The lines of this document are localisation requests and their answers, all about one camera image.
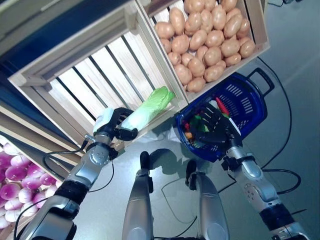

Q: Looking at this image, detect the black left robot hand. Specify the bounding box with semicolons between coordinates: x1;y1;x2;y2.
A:
93;107;139;143

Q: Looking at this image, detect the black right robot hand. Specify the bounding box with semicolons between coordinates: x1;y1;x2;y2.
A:
192;103;242;151

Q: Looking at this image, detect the blue plastic shopping basket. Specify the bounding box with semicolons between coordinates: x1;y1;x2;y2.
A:
173;67;275;163

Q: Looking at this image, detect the round green vegetable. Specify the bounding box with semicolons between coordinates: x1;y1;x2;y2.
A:
189;116;205;131

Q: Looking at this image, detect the single red carrot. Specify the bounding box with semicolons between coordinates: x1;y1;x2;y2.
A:
215;96;230;116

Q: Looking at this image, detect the wooden crate with white slats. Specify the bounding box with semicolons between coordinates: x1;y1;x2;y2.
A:
7;0;189;151

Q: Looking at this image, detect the silver right robot leg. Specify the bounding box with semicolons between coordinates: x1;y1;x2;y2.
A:
184;159;230;240

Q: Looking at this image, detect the silver robot leg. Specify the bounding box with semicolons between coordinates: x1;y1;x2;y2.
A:
184;159;230;240
121;151;155;240

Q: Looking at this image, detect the silver left robot leg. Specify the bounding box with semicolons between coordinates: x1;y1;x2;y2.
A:
121;151;155;240

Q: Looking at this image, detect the pile of brown potatoes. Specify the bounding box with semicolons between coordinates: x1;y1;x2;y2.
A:
154;0;256;93

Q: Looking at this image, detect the wooden crate with potatoes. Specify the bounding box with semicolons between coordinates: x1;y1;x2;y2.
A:
136;0;271;104

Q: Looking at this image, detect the pile of purple onions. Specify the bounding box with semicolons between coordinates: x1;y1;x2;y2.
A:
0;142;62;230

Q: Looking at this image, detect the long black floor cable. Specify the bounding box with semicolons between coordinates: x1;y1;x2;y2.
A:
257;57;293;193

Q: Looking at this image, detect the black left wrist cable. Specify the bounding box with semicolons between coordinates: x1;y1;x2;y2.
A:
43;139;88;176

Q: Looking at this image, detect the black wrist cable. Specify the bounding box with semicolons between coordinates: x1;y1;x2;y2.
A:
261;168;302;195
43;139;88;176

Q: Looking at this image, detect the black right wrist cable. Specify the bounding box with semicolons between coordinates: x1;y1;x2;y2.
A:
261;168;302;195

